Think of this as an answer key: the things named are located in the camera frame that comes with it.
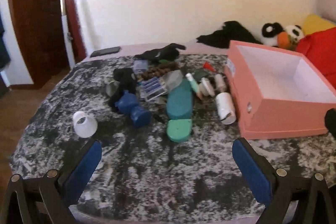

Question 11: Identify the dark green card packet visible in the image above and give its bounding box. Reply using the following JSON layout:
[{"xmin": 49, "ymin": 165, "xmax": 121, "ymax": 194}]
[{"xmin": 193, "ymin": 69, "xmax": 210, "ymax": 83}]

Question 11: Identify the clear box with blue items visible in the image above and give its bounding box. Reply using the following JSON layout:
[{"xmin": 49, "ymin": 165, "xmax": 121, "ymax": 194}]
[{"xmin": 139, "ymin": 70, "xmax": 183, "ymax": 102}]

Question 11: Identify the black clothing pile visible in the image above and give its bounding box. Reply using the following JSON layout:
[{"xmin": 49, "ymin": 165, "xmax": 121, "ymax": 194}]
[{"xmin": 197, "ymin": 21, "xmax": 261, "ymax": 49}]

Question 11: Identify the small clear plastic box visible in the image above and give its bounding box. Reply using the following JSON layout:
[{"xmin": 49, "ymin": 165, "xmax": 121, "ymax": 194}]
[{"xmin": 133, "ymin": 60, "xmax": 149, "ymax": 75}]

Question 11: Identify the white ribbed tube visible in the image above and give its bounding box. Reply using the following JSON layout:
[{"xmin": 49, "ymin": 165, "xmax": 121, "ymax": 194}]
[{"xmin": 214, "ymin": 73, "xmax": 227, "ymax": 93}]

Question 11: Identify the white pill bottle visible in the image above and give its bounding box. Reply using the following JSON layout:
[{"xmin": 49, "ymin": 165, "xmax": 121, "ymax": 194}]
[{"xmin": 215, "ymin": 92, "xmax": 236, "ymax": 125}]

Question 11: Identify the teal glasses case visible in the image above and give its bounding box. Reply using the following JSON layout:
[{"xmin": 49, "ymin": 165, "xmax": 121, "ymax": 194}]
[{"xmin": 166, "ymin": 79, "xmax": 193, "ymax": 119}]

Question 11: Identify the blue dumbbell-shaped bottle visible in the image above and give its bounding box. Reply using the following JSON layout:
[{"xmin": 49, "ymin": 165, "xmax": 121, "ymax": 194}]
[{"xmin": 114, "ymin": 90, "xmax": 152, "ymax": 128}]

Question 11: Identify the panda plush toy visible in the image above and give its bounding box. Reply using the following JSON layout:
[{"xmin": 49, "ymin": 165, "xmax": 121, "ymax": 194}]
[{"xmin": 261, "ymin": 22, "xmax": 305, "ymax": 51}]

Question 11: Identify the brown bead bracelet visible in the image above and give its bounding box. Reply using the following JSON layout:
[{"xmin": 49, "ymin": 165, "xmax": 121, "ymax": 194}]
[{"xmin": 136, "ymin": 61, "xmax": 181, "ymax": 81}]

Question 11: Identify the pink bed sheet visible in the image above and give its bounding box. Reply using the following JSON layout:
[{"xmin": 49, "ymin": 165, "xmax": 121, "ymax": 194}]
[{"xmin": 82, "ymin": 39, "xmax": 228, "ymax": 63}]

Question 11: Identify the red bag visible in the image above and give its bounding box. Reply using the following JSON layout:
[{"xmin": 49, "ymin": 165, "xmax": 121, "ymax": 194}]
[{"xmin": 295, "ymin": 27, "xmax": 336, "ymax": 88}]

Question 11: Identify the white round jar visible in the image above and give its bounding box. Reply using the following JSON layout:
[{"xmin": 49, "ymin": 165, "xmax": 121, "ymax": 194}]
[{"xmin": 199, "ymin": 77, "xmax": 215, "ymax": 97}]

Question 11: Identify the red plastic cone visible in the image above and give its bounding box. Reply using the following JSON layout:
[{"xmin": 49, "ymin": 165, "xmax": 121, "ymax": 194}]
[{"xmin": 203, "ymin": 61, "xmax": 217, "ymax": 73}]

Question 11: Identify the small green case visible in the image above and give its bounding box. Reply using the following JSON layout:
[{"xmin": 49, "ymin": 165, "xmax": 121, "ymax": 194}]
[{"xmin": 166, "ymin": 119, "xmax": 193, "ymax": 143}]

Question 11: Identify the black smartphone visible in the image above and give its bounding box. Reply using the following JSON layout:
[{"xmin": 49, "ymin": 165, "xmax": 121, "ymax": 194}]
[{"xmin": 90, "ymin": 46, "xmax": 121, "ymax": 58}]

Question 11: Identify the dark wooden door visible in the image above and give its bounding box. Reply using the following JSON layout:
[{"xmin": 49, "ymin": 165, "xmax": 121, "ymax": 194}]
[{"xmin": 6, "ymin": 0, "xmax": 86, "ymax": 89}]

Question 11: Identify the pink cardboard box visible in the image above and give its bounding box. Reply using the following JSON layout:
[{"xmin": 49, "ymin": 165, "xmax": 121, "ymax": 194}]
[{"xmin": 224, "ymin": 40, "xmax": 335, "ymax": 139}]

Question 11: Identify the white plastic cup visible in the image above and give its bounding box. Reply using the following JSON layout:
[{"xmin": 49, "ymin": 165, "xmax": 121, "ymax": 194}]
[{"xmin": 72, "ymin": 111, "xmax": 98, "ymax": 138}]

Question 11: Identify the yellow pillow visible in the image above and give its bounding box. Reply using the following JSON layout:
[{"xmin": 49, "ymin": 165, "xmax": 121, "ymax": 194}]
[{"xmin": 302, "ymin": 14, "xmax": 335, "ymax": 36}]

